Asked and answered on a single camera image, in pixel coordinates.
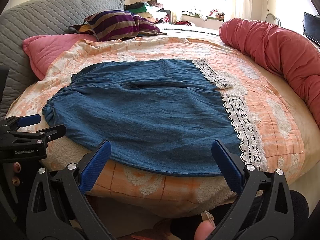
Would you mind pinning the orange white fleece blanket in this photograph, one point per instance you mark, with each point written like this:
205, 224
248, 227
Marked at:
164, 195

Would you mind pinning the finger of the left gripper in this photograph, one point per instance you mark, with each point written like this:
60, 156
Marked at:
13, 123
47, 132

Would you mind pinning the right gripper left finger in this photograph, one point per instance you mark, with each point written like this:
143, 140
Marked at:
58, 207

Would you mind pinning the person's right hand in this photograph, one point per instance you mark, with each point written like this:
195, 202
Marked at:
206, 227

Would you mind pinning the clothes on window sill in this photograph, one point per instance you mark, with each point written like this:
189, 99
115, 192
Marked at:
214, 14

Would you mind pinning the pink quilted pillow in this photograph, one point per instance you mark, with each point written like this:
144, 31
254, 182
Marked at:
42, 50

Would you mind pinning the blue denim pants lace hem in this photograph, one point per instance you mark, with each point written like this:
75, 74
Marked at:
160, 116

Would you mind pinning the grey quilted headboard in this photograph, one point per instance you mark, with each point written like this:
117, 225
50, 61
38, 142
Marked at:
32, 18

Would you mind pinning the black television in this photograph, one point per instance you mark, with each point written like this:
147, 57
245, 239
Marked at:
311, 27

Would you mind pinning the person's left hand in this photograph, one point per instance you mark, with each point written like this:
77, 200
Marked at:
16, 170

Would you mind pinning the clothes pile by window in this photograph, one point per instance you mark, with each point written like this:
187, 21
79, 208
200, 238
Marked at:
155, 13

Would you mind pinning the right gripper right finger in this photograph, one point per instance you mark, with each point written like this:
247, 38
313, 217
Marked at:
263, 207

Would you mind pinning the red rolled duvet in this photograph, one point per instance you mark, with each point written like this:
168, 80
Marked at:
282, 52

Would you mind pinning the purple striped pillow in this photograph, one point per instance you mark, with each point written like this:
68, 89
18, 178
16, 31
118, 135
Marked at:
116, 25

